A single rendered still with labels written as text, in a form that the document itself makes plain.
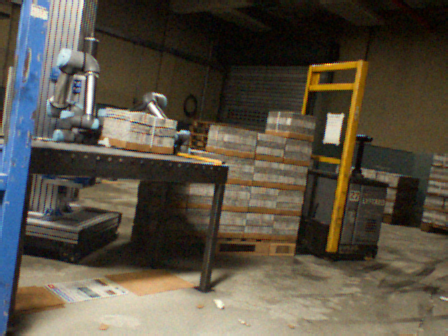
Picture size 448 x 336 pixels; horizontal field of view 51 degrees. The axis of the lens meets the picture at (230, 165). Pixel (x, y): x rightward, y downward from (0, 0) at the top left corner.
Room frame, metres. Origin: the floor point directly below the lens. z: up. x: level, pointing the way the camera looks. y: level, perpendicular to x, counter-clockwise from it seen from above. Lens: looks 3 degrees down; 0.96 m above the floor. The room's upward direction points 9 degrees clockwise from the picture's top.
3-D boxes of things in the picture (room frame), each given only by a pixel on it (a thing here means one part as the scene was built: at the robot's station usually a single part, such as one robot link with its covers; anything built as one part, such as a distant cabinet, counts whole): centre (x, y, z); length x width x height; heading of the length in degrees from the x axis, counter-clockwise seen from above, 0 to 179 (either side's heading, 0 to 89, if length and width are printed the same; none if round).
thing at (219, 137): (4.08, 0.03, 0.95); 0.38 x 0.29 x 0.23; 29
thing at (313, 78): (4.88, -0.70, 0.97); 0.09 x 0.09 x 1.75; 30
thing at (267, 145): (4.23, -0.23, 0.95); 0.38 x 0.29 x 0.23; 29
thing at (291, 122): (4.38, -0.49, 0.65); 0.39 x 0.30 x 1.29; 30
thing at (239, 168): (4.01, 0.14, 0.42); 1.17 x 0.39 x 0.83; 120
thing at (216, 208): (2.93, 0.04, 0.34); 0.06 x 0.06 x 0.68; 48
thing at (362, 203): (4.78, -1.19, 0.40); 0.69 x 0.55 x 0.80; 30
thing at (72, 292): (2.60, 0.69, 0.00); 0.37 x 0.28 x 0.01; 138
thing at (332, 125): (4.60, -0.88, 1.27); 0.57 x 0.01 x 0.65; 30
